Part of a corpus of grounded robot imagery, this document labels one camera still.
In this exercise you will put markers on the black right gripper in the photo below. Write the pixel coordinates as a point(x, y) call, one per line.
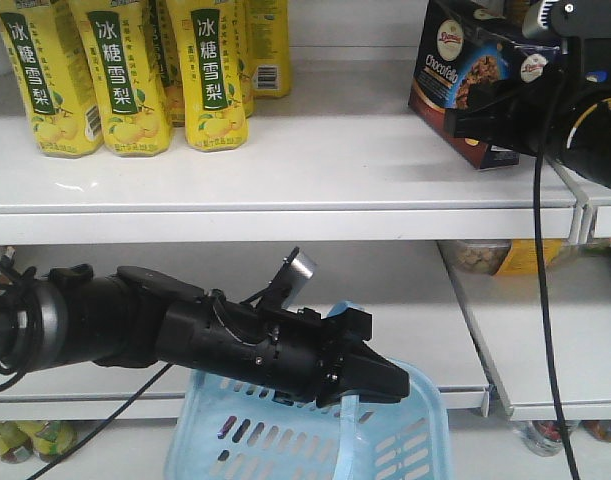
point(512, 114)

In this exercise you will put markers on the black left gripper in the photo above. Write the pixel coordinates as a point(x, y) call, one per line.
point(297, 354)

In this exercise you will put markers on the dark chocolate cookie box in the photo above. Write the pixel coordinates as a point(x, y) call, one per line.
point(463, 44)

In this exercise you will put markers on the light blue plastic basket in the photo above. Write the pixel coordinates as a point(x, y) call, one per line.
point(228, 429)

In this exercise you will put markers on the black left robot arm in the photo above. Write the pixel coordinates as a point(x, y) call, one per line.
point(137, 317)

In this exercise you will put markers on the white supermarket shelf unit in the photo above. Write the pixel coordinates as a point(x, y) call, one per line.
point(340, 167)

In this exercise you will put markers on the clear nut jar yellow label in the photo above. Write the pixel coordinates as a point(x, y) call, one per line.
point(491, 257)

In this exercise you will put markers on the yellow pear drink bottle rear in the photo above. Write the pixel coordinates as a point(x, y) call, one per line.
point(270, 49)

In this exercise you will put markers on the yellow pear drink bottle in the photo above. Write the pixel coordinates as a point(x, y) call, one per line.
point(52, 73)
point(116, 36)
point(270, 49)
point(214, 114)

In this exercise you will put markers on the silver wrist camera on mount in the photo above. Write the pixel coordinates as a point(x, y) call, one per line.
point(296, 270)

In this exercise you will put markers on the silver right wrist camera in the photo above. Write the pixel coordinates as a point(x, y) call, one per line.
point(583, 29)

